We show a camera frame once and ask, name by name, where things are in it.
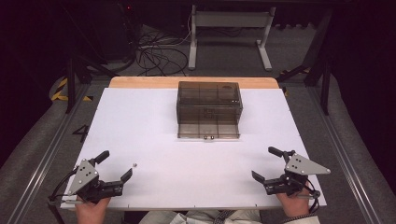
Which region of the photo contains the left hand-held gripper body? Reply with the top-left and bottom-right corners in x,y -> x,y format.
66,159 -> 124,205

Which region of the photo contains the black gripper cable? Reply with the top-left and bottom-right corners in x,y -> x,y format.
47,166 -> 79,203
303,178 -> 322,216

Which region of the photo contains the black tape floor marking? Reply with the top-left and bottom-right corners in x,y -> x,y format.
72,124 -> 91,144

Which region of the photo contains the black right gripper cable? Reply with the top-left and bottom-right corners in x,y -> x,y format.
303,178 -> 322,216

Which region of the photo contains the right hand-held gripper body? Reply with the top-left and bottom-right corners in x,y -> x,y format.
262,153 -> 332,197

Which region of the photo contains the person's light clothing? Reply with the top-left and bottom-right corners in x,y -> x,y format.
137,209 -> 263,224

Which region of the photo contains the person's left hand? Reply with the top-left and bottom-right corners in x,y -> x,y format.
75,195 -> 112,224

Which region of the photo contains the bundle of floor cables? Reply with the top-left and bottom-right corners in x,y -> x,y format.
135,26 -> 191,77

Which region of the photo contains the aluminium floor rail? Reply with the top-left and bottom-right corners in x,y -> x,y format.
306,85 -> 382,224
6,83 -> 92,224

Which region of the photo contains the yellow black striped tape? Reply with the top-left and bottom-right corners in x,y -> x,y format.
50,77 -> 94,103

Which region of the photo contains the transparent brown drawer box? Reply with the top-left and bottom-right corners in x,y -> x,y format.
176,80 -> 244,140

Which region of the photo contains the white table cover sheet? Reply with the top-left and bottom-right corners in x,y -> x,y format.
60,87 -> 328,210

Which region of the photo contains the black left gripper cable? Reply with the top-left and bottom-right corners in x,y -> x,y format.
47,166 -> 79,203

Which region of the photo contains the white metal stand frame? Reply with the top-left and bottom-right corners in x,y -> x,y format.
187,4 -> 277,72

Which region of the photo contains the person's right hand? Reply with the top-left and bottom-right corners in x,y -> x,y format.
275,182 -> 313,218

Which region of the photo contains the black metal stand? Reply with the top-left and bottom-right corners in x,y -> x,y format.
276,7 -> 332,117
64,54 -> 120,115

